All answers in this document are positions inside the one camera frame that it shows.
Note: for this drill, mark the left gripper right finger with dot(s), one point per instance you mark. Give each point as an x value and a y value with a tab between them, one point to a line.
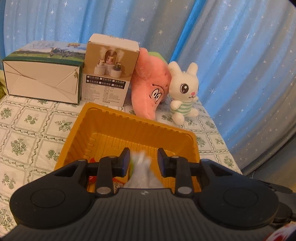
178	168

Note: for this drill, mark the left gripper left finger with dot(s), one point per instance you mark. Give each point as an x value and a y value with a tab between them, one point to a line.
108	168

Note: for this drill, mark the small red candy wrapper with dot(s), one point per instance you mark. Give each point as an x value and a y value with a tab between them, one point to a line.
92	178

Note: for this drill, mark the red cartoon candy packet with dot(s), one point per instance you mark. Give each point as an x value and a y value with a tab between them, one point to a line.
117	183

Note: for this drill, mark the orange plastic tray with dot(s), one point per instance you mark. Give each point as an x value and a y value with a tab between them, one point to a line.
100	131

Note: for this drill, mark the white bunny plush toy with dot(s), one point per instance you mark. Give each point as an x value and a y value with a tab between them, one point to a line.
183	91

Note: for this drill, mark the floral checked tablecloth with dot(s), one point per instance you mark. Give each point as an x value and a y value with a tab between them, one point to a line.
33	132

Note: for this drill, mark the pink starfish plush toy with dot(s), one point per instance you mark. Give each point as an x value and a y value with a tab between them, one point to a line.
149	83

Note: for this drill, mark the brown humidifier product box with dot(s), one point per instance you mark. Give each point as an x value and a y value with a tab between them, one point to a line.
108	67

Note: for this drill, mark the white and green carton box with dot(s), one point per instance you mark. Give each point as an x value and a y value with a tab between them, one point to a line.
48	70

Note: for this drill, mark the light green sofa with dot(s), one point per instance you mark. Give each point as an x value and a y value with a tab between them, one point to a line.
3	89

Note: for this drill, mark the blue star curtain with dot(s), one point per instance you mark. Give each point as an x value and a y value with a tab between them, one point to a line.
245	51

